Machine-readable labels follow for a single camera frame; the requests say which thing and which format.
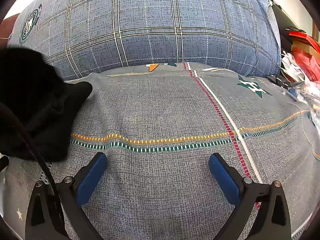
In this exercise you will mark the brown headboard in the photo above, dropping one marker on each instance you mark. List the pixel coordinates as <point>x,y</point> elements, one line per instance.
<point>6,30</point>

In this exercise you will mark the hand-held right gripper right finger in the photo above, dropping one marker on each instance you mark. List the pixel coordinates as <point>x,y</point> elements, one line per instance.
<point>222,177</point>

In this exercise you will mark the red plastic bag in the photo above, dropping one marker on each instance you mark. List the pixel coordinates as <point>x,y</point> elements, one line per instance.
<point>308,63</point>

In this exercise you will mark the small black box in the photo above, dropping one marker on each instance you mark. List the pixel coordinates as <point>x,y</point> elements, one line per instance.
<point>277,80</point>

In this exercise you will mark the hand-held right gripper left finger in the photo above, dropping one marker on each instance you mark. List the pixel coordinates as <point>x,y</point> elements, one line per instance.
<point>91,177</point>

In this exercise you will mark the white plastic bag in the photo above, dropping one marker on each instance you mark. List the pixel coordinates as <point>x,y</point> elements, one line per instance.
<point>291,66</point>

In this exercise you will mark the grey printed bed sheet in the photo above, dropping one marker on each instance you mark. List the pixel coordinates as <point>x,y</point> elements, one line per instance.
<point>160,105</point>

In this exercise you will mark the clear plastic wrap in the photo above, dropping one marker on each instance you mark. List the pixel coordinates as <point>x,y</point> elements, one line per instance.
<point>306,92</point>

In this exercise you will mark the blue plaid pillow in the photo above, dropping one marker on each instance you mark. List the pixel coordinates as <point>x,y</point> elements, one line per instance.
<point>150,30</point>

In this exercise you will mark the black pants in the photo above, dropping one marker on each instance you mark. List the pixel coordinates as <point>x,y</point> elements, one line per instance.
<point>30,92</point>

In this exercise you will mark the red box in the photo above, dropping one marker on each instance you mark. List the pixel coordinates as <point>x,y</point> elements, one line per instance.
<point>303,38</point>

